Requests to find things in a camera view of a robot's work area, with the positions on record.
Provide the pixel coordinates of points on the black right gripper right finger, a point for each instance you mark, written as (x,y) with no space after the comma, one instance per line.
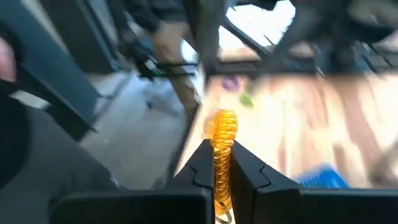
(280,205)

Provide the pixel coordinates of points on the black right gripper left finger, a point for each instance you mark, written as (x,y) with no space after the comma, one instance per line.
(186,205)

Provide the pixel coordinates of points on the blue plastic basket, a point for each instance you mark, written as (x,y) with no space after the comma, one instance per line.
(323,180)

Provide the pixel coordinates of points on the yellow spiral coil band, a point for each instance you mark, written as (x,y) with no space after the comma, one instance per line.
(223,130)

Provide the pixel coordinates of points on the green rubber band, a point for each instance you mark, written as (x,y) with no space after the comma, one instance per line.
(246,99)

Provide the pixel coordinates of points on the purple spiral coil band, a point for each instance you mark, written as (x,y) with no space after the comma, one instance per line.
(230,83)

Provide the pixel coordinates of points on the person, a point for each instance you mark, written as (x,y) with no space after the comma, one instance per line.
(169,40)

